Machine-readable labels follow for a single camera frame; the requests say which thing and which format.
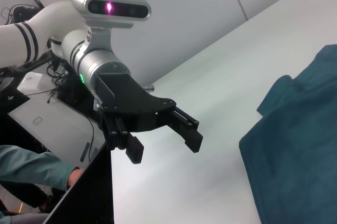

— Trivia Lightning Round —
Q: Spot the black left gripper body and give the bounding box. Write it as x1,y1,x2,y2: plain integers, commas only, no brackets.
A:
92,73,177,151

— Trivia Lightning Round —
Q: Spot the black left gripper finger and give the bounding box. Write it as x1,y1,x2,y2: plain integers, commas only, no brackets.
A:
157,106,204,154
123,132,144,165

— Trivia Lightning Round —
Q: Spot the teal blue shirt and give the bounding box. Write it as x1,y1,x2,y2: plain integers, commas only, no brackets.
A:
239,44,337,224

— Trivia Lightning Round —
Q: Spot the person forearm in teal sleeve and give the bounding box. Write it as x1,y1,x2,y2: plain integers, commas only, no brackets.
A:
0,144,80,191

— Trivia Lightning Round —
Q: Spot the person bare hand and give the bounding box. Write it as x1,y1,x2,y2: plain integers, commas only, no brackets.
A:
67,167,85,187

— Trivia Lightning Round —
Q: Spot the black equipment base block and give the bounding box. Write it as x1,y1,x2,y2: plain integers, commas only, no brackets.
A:
56,75,96,109

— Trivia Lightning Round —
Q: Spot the small black marker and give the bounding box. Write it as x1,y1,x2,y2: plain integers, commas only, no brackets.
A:
80,142,91,162

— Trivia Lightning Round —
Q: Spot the white side desk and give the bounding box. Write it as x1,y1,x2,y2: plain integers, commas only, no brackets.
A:
7,63,106,165

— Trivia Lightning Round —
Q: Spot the white flat box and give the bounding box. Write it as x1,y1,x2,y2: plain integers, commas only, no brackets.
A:
17,72,44,96

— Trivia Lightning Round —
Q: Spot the person leg in dark trousers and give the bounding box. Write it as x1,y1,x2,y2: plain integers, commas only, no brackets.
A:
0,180,66,213

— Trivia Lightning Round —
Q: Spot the thin black cable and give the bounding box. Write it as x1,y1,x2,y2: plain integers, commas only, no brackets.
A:
86,113,96,157

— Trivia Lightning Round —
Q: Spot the silver camera mount bracket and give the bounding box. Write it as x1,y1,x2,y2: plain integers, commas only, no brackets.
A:
83,26,114,54

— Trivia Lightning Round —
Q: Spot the black cable tangle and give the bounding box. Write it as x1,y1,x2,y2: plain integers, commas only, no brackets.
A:
46,57,77,88

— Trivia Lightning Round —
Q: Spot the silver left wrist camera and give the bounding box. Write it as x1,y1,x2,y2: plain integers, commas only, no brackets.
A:
72,0,152,29

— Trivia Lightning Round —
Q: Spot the black angled bracket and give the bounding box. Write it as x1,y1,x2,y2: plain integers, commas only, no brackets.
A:
0,67,31,115

